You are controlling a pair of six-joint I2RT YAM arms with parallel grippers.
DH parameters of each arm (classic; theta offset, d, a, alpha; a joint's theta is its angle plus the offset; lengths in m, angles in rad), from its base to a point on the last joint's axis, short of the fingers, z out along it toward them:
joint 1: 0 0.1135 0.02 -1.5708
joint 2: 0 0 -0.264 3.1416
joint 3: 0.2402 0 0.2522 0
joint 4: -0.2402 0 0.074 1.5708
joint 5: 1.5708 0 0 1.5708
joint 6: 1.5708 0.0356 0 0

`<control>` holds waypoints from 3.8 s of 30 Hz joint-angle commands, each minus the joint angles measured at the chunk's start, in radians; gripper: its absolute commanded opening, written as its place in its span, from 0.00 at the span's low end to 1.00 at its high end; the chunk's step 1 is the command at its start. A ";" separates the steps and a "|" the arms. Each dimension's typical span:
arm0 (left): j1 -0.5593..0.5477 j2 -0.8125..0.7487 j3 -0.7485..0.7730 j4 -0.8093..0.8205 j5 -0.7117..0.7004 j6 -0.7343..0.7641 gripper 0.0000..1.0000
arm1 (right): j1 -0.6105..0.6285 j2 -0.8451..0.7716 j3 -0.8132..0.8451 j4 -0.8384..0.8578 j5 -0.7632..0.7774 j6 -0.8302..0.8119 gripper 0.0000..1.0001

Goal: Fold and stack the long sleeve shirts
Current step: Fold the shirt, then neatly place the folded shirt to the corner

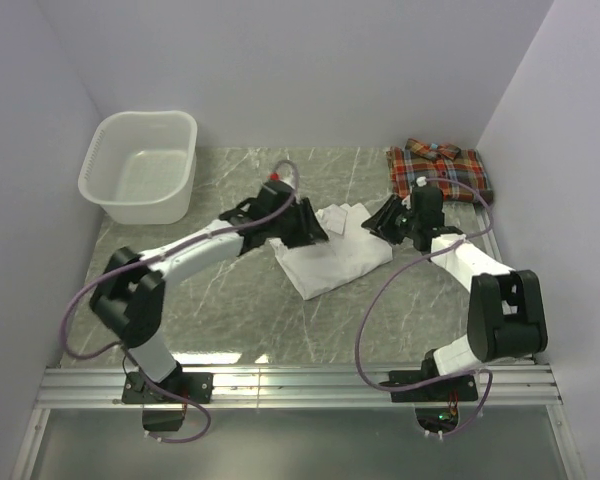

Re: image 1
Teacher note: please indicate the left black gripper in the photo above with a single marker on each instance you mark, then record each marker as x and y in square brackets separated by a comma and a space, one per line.
[309, 230]

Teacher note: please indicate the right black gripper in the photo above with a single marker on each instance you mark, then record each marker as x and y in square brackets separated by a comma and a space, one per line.
[383, 219]

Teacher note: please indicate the white long sleeve shirt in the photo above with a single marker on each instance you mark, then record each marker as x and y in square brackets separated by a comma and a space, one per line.
[350, 253]

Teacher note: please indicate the plaid flannel shirt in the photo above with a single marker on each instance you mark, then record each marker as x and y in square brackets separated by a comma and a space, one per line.
[458, 167]

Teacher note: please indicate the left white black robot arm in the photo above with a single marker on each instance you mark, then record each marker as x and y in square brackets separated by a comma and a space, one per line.
[130, 304]

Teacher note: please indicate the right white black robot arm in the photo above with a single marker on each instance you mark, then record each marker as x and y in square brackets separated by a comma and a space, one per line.
[460, 258]

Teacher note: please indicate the white plastic laundry basket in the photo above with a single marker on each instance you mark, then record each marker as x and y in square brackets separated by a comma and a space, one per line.
[140, 166]

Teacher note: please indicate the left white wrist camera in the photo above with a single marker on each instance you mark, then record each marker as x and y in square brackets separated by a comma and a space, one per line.
[287, 178]

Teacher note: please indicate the aluminium mounting rail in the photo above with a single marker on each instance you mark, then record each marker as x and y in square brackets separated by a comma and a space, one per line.
[262, 386]

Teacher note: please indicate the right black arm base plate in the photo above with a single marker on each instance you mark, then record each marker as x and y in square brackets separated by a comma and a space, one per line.
[437, 405]

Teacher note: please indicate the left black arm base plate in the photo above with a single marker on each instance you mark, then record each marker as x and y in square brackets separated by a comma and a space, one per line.
[165, 405]

